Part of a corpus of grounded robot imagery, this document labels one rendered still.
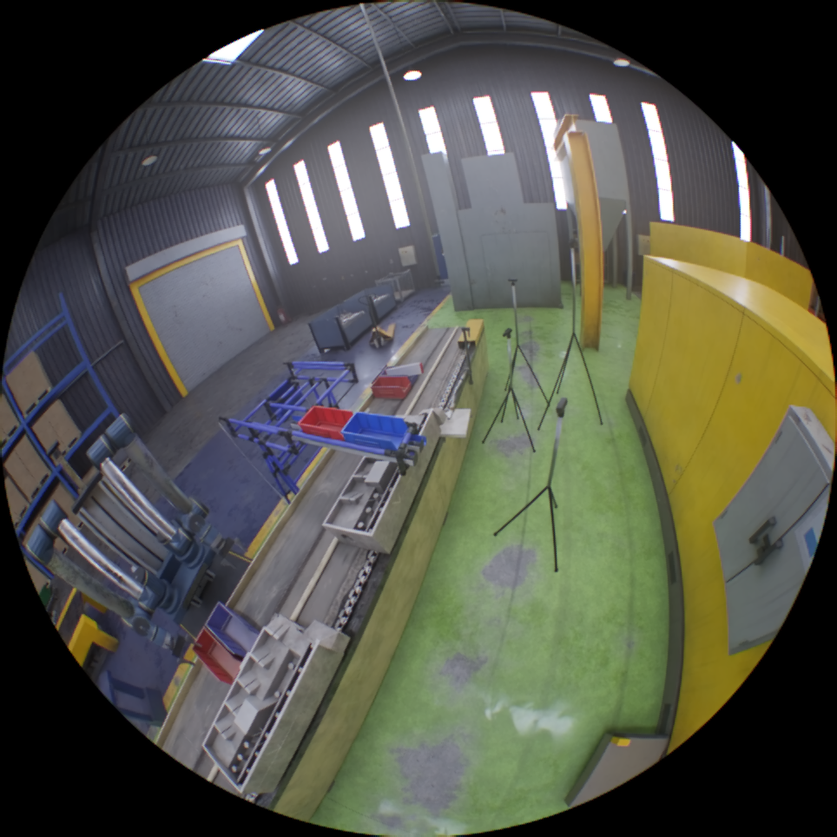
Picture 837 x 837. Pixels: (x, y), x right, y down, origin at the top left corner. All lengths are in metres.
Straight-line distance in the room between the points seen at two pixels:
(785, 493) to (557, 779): 1.98
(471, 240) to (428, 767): 8.11
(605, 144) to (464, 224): 4.78
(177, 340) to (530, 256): 11.51
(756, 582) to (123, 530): 3.57
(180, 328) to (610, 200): 14.15
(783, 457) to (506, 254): 6.52
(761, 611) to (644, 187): 11.32
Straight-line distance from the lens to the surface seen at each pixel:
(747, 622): 1.55
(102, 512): 2.50
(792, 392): 1.66
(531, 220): 6.98
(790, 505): 1.38
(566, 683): 2.20
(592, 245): 4.79
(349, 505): 1.66
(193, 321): 11.98
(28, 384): 9.82
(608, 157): 8.87
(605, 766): 2.23
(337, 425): 1.66
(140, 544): 2.62
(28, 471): 9.97
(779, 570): 1.41
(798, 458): 1.35
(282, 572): 1.86
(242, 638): 1.91
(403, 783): 2.38
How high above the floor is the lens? 2.12
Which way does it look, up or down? 37 degrees down
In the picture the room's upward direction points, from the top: 15 degrees counter-clockwise
